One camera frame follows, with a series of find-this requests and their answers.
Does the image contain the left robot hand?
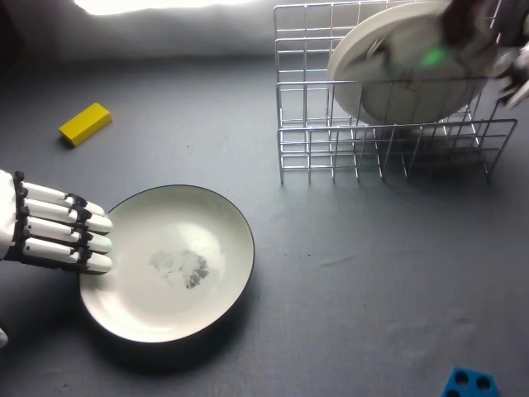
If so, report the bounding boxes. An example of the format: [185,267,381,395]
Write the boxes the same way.
[0,169,114,349]

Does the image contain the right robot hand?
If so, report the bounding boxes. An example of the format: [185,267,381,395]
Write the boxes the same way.
[417,0,503,79]

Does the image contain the white plate with dark rim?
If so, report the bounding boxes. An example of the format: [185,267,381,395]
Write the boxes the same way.
[79,184,256,344]
[326,0,488,125]

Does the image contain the yellow rectangular block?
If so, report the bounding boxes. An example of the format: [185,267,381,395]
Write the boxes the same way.
[58,102,113,148]

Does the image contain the white backdrop cloth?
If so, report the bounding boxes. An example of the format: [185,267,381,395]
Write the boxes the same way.
[0,0,414,63]

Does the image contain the grey table cloth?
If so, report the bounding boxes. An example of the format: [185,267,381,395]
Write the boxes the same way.
[0,53,529,397]

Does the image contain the blue block with holes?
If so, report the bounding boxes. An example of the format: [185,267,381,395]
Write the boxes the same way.
[444,366,503,397]

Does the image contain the wire dish rack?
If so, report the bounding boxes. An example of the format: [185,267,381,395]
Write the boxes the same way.
[272,1,519,185]

